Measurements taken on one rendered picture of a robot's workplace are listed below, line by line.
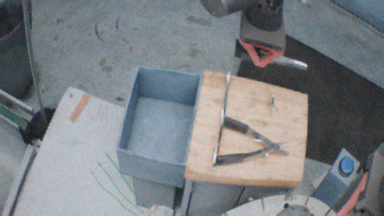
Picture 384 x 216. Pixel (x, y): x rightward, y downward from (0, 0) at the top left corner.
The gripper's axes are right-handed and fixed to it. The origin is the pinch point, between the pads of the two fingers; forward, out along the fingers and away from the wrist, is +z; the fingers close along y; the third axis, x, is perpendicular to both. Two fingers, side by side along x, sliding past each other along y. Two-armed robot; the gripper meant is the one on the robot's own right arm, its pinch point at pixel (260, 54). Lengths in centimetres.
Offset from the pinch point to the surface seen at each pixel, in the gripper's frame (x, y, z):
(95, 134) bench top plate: -32, -3, 39
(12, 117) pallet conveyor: -66, 0, 39
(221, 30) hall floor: -13, -117, 126
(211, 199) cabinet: -3.8, 14.7, 22.2
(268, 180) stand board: 4.8, 14.9, 11.3
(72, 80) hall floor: -80, -70, 119
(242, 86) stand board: -2.1, -2.1, 11.9
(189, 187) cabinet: -7.7, 15.0, 16.6
